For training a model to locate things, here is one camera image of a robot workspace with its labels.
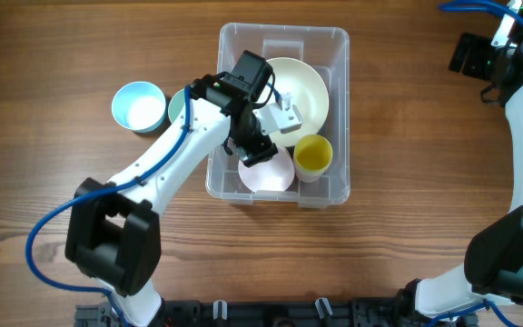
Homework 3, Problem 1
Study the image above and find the cream plastic bowl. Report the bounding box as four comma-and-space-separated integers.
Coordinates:
268, 57, 330, 147

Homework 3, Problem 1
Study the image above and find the yellow plastic cup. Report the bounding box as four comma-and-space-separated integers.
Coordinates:
292, 134, 333, 176

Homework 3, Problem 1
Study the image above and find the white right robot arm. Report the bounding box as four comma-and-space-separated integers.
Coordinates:
379, 1, 523, 326

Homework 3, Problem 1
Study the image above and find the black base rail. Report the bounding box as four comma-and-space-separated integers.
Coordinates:
74, 297, 477, 327

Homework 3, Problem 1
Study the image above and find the light blue plastic bowl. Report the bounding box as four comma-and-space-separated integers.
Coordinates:
111, 81, 167, 134

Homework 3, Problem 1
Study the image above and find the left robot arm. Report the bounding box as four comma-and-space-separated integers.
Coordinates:
65, 51, 278, 326

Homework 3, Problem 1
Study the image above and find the clear plastic storage bin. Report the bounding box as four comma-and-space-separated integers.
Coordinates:
206, 23, 350, 208

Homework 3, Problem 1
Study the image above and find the mint green plastic bowl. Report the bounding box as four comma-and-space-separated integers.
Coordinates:
167, 89, 185, 124

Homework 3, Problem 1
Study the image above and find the cream plastic cup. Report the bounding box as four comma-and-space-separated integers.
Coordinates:
294, 163, 328, 183

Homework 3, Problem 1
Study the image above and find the light pink plastic bowl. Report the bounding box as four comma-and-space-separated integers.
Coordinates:
238, 147, 295, 193

